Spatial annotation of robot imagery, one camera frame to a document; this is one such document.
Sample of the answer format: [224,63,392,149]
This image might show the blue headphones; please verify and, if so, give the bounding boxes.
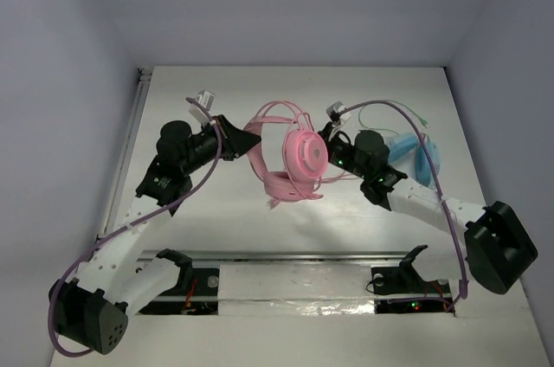
[384,132,441,188]

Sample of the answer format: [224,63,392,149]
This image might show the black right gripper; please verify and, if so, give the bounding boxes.
[287,122,370,180]

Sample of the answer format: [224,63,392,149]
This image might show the aluminium rail frame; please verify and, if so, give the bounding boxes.
[106,66,483,281]

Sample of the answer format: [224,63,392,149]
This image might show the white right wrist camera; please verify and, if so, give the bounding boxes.
[325,100,350,126]

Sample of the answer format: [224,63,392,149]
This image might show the pink headphones with cable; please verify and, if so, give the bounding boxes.
[244,100,347,209]

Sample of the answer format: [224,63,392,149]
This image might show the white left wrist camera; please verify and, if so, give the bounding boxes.
[189,90,215,126]

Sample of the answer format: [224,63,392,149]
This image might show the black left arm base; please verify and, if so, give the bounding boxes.
[139,248,220,315]

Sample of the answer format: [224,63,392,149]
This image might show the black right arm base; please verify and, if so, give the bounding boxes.
[365,245,455,314]

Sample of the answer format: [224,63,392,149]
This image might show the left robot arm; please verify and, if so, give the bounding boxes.
[48,115,261,357]

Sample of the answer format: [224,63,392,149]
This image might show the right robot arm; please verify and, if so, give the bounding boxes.
[319,122,538,294]

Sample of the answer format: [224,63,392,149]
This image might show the green cable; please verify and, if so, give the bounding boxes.
[358,100,430,137]

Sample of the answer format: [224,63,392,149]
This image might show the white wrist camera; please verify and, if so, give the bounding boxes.
[325,100,350,126]
[189,90,215,126]

